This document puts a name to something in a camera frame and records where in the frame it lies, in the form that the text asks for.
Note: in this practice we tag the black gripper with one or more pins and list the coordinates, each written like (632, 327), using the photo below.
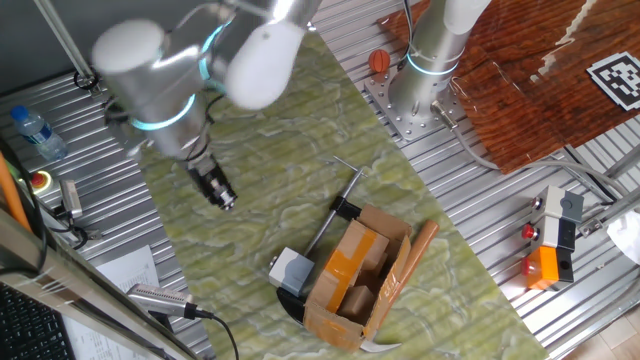
(205, 175)

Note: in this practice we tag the grey push button box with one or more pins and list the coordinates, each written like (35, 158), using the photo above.
(292, 272)

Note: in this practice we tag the red yellow emergency stop button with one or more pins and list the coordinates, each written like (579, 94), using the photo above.
(39, 180)

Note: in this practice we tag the white box with red button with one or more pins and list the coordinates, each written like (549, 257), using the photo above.
(550, 232)

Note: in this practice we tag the orange box with red button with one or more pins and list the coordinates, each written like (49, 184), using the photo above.
(545, 267)

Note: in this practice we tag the grey box with silver button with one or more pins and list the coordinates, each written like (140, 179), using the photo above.
(557, 202)

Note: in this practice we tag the green marble pattern mat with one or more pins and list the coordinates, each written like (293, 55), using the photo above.
(280, 150)

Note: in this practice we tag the black steel C-clamp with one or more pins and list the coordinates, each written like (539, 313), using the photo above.
(342, 207)

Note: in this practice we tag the printed paper sheet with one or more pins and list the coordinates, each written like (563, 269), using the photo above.
(132, 270)

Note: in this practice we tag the brown box with orange tape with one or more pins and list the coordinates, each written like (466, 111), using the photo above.
(350, 260)

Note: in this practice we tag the small grey clamp device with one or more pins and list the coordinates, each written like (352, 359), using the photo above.
(70, 197)

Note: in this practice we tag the small plain brown box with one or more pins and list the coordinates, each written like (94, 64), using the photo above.
(356, 302)

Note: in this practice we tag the open cardboard box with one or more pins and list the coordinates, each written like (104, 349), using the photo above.
(330, 330)

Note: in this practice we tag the clear plastic water bottle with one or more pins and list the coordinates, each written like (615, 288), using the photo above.
(42, 137)

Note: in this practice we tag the small orange basketball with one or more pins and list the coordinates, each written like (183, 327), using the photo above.
(379, 60)

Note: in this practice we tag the orange pole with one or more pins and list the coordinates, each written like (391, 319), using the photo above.
(12, 195)

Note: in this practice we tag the thin aluminium pole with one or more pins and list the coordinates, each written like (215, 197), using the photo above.
(62, 40)

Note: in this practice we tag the black keyboard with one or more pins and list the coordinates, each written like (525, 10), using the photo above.
(30, 330)

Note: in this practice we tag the reddish wood grain board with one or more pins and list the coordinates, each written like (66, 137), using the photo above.
(525, 100)

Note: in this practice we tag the white crumpled tissue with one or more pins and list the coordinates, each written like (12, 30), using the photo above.
(627, 235)

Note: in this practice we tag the black white fiducial marker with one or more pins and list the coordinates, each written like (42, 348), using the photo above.
(620, 80)

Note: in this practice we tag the wide metal frame bar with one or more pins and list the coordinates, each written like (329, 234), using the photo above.
(75, 285)

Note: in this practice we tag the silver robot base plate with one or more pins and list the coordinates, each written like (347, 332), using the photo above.
(400, 120)

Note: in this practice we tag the aluminium profile bar with bracket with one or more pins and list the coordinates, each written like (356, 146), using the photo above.
(615, 210)

